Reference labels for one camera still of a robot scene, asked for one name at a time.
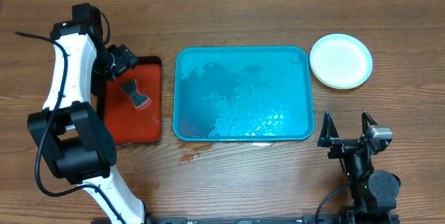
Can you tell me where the light blue plate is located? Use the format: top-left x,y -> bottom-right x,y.
309,33 -> 373,90

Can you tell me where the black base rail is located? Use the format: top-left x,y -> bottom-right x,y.
148,214 -> 401,224

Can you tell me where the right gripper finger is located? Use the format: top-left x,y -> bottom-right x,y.
362,111 -> 377,134
317,111 -> 339,147

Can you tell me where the blue plastic tray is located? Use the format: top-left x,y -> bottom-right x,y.
172,46 -> 315,142

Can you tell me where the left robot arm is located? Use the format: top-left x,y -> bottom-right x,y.
27,3 -> 151,223

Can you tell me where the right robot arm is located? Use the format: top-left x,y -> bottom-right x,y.
314,111 -> 401,223

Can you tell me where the red black tray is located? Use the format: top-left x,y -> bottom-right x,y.
97,56 -> 162,145

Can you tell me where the yellow-green plate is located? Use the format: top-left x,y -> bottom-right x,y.
310,65 -> 341,89

